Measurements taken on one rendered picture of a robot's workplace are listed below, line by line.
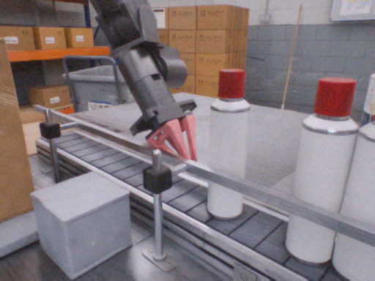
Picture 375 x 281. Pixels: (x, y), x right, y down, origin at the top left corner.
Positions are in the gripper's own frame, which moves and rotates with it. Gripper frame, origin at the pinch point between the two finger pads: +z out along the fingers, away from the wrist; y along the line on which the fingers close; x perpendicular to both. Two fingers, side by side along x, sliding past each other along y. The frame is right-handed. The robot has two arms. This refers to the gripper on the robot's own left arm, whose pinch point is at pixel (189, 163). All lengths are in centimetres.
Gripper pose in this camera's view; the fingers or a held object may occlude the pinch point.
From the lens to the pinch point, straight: 47.9
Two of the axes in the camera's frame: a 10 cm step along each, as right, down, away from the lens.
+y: 6.9, -2.5, 6.8
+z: 4.7, 8.7, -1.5
